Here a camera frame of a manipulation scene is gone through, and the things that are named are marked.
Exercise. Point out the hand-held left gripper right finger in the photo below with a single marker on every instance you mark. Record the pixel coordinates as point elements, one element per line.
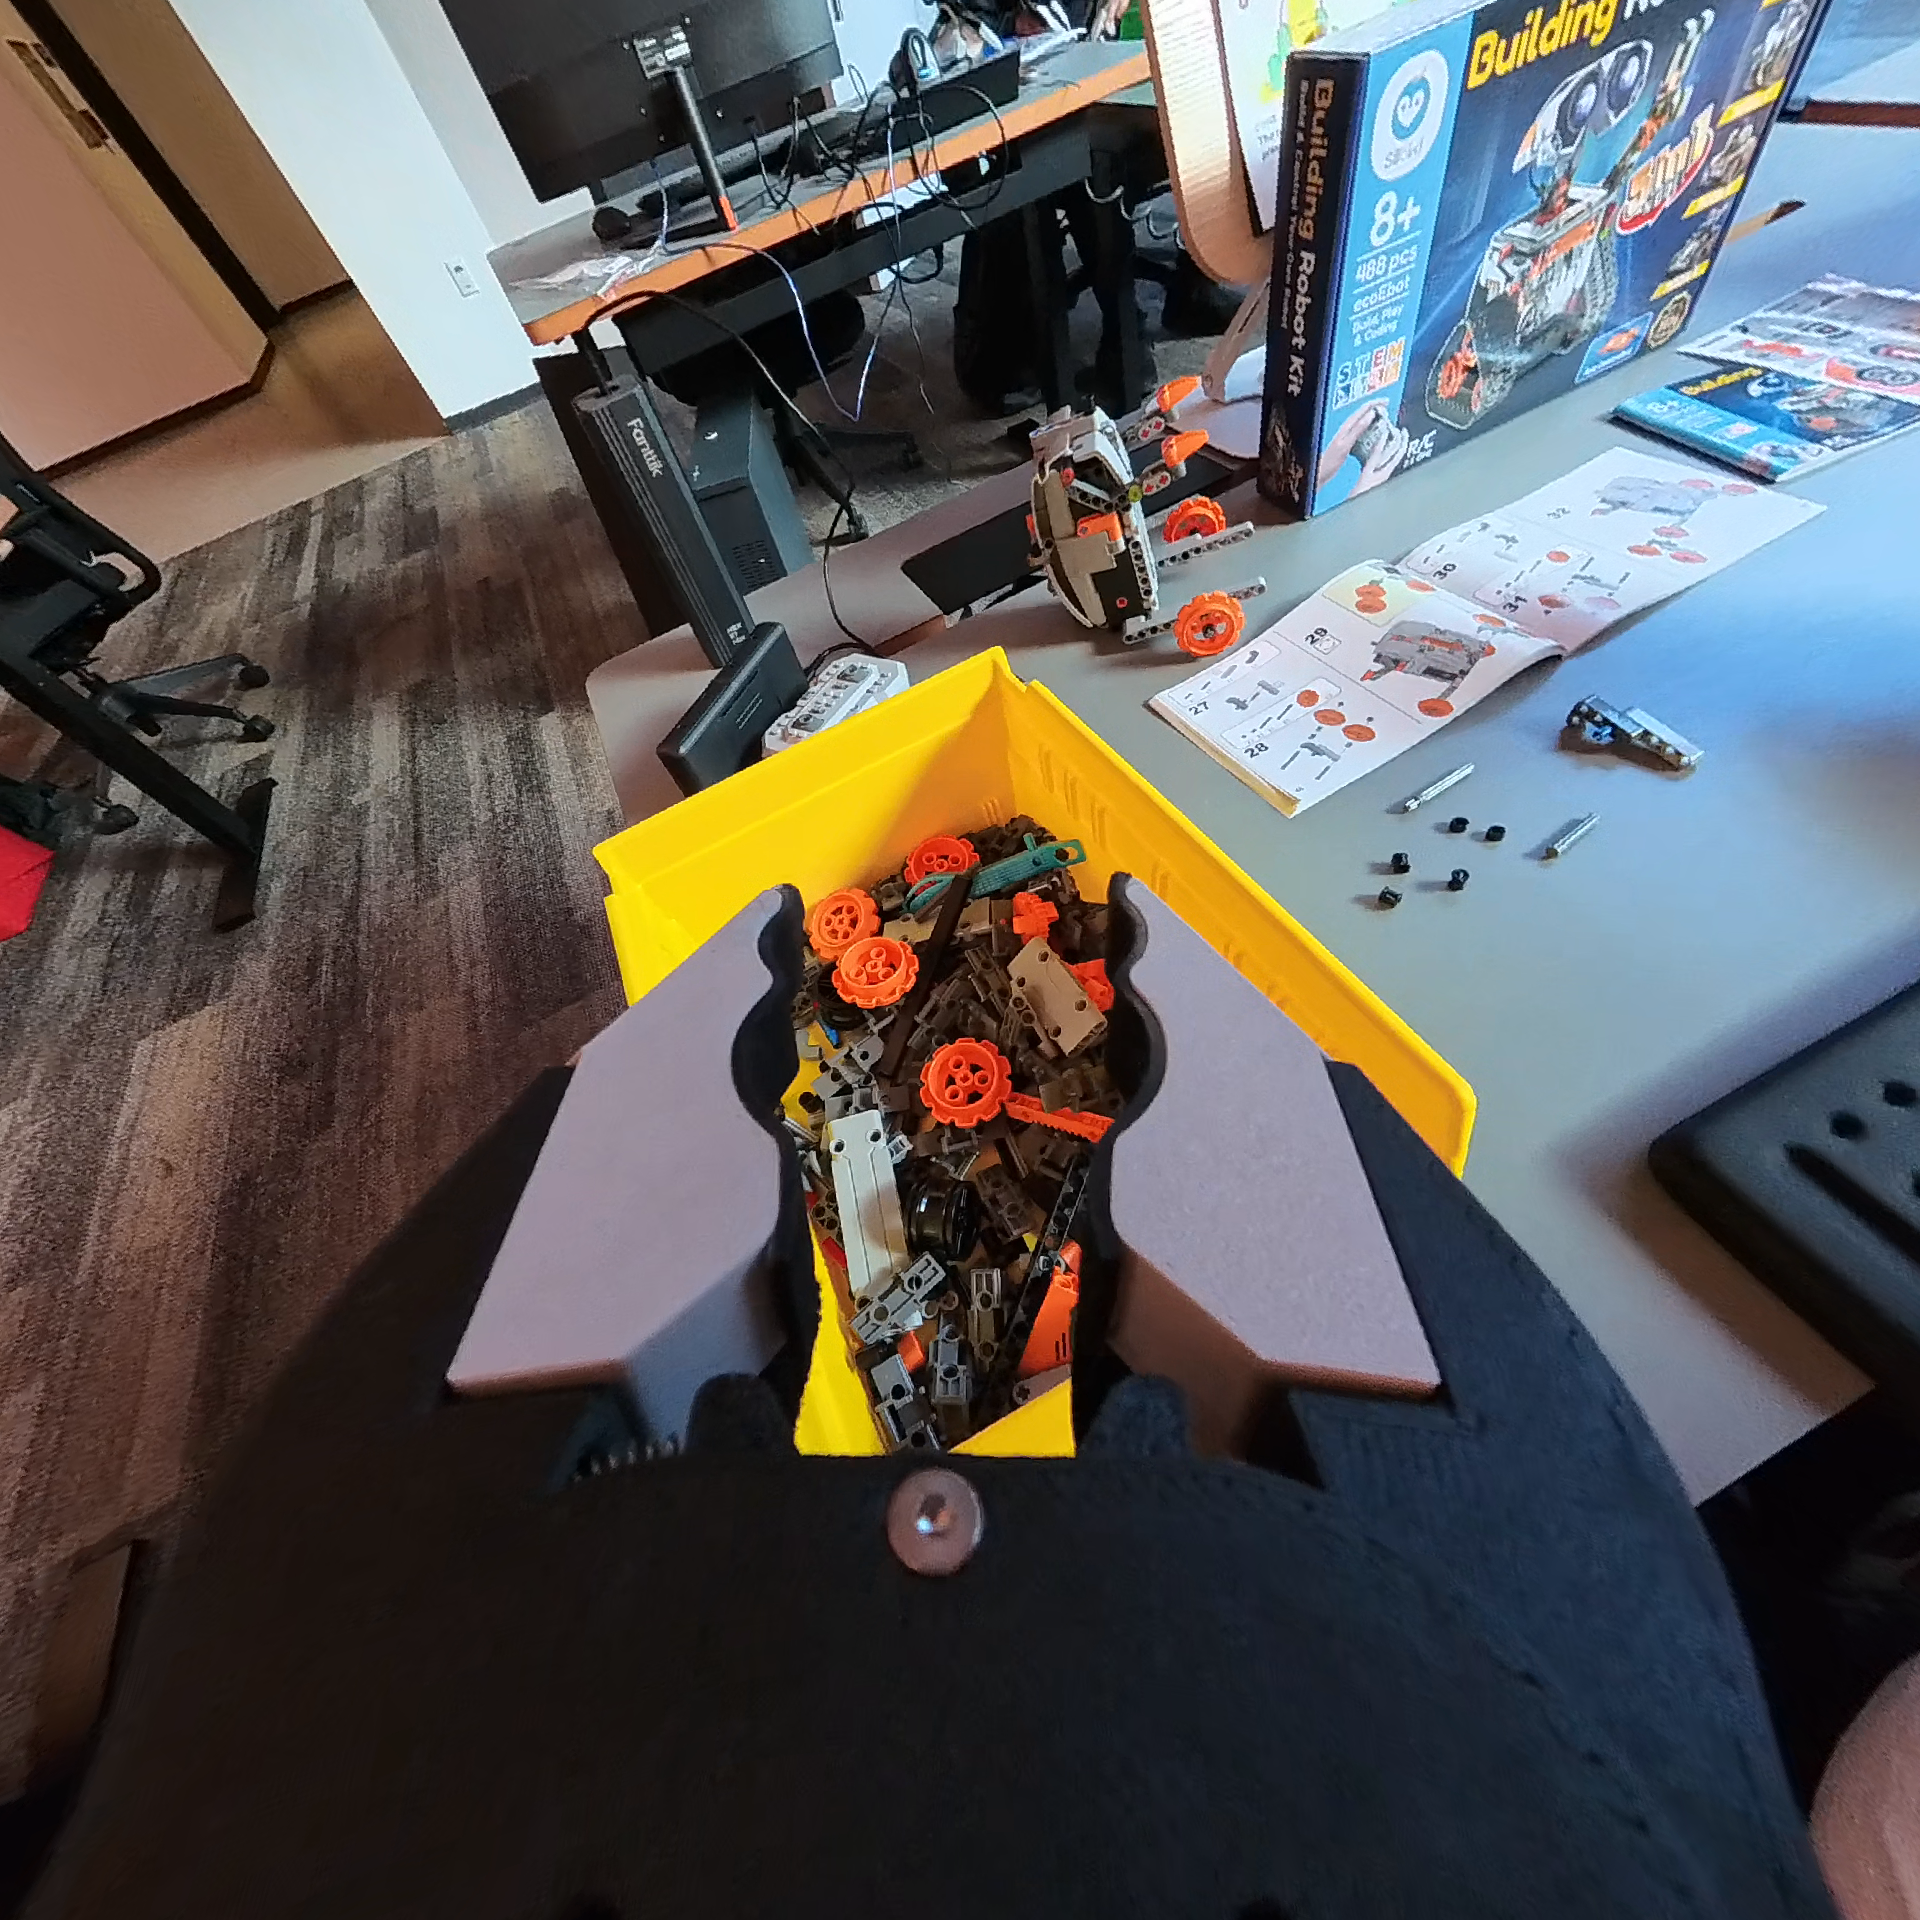
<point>1277,1202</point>

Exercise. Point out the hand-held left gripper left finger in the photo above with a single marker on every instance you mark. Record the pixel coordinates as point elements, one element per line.
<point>616,1218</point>

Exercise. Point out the pile of building kit parts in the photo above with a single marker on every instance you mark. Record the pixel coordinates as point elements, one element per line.
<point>948,1083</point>

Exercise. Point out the yellow plastic parts bin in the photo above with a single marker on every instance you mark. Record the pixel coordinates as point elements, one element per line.
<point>842,781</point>

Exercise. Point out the grey beam with blue pin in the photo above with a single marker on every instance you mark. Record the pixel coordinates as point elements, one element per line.
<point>1630,732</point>

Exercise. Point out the instruction booklet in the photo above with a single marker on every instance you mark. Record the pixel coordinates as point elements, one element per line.
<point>1471,616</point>

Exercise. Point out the grey desk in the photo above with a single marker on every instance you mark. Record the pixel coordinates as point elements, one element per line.
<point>1681,962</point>

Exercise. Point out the wooden office desk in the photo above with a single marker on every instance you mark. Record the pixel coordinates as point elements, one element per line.
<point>812,212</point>

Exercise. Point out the black box device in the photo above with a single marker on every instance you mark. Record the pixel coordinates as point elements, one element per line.
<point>729,716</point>

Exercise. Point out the black foam mat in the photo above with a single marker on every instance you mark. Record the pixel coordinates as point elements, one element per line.
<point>1816,1172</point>

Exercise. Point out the grey battery box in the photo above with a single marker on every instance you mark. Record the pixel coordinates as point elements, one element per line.
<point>836,707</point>

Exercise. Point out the black upright device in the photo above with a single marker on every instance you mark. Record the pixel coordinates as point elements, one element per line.
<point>674,526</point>

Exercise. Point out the partly built toy robot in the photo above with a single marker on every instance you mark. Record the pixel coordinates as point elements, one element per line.
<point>1112,526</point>

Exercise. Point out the black flat panel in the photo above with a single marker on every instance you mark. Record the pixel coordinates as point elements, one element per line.
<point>976,549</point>

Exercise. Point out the black office chair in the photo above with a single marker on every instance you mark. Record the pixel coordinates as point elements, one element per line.
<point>105,646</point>

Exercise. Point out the blue cover booklet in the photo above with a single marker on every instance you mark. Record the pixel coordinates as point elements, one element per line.
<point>1785,375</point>

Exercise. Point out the blue robot kit box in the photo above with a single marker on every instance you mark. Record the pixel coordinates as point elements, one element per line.
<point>1561,212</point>

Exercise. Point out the curled white poster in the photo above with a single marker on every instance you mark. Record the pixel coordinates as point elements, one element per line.
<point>1200,135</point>

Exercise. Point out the black computer monitor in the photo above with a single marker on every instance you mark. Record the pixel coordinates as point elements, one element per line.
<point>631,61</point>

